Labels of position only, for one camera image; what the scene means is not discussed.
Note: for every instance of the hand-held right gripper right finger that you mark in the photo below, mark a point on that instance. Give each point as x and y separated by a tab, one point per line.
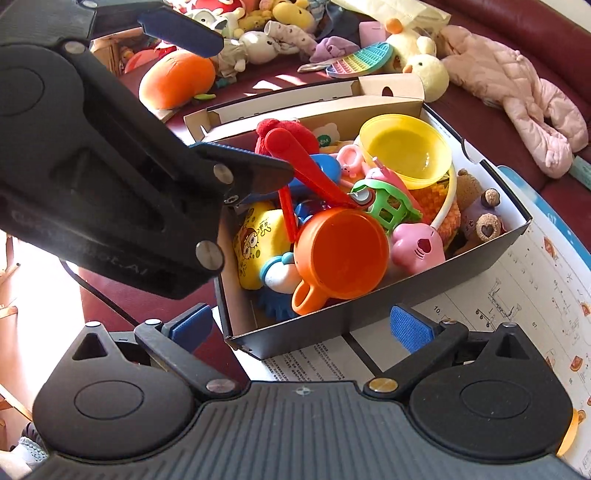
411	330

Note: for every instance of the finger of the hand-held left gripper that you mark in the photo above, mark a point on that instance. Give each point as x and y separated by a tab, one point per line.
184	30
249	173

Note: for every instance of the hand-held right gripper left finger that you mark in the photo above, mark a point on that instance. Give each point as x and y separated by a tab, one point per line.
191	325

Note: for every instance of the red plastic stand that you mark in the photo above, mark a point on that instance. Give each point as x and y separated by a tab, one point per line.
304	161

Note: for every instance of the black cardboard box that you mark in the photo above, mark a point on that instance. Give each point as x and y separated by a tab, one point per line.
323	332

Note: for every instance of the brown teddy bear purple shirt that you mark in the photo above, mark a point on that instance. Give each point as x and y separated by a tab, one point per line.
485	226

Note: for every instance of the red and white plush toy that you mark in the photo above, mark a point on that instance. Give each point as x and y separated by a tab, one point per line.
207	7

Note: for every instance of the orange plush toy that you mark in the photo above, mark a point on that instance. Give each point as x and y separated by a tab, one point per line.
175	78

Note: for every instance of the white rabbit plush toy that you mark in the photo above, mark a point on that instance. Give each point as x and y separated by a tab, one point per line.
258	46

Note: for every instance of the yellow sponge plush toy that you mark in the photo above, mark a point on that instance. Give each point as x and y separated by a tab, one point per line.
258	249

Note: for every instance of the pink cat face toy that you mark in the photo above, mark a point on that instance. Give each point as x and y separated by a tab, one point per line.
415	251

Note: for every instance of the blue gear toy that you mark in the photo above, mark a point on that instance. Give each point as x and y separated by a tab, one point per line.
274	304

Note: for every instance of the white and blue toy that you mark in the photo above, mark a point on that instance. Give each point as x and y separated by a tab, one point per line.
279	277

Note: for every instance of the large printed instruction sheet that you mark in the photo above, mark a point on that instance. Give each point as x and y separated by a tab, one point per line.
508	300

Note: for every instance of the small pink pig toy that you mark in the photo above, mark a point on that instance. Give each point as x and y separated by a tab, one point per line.
351	159

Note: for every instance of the orange plastic cup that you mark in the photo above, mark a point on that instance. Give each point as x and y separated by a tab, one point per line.
341	249

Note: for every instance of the yellow plush bear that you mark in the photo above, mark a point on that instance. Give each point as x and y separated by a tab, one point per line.
295	14

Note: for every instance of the green cage ball toy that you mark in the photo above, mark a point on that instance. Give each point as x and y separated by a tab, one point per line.
408	203

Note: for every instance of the orange knitted toy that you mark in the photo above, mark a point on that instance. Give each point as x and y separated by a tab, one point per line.
429	198

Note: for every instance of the white plastic tube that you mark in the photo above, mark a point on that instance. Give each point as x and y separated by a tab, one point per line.
455	184

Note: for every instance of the purple cloth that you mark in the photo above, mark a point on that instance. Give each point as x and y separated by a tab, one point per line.
337	48

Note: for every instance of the yellow plastic bowl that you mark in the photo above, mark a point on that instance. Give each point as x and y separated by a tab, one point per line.
406	157

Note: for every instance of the rainbow pop bubble toy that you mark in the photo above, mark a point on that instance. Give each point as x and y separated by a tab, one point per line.
364	60

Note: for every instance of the blue board under sheet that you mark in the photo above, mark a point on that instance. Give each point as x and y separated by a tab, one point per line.
554	217

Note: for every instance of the pink card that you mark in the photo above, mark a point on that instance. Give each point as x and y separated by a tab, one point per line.
371	32

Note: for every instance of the yellow duck plush toy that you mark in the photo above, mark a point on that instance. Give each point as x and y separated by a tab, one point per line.
425	64

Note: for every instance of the cream paper bag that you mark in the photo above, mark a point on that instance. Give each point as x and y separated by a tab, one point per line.
397	9

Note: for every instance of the small green box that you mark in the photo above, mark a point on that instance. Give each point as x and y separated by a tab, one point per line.
582	173

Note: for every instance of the pink padded jacket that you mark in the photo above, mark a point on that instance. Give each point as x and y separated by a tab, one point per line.
498	69

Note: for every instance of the dark red leather sofa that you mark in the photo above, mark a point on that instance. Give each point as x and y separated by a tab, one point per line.
508	14

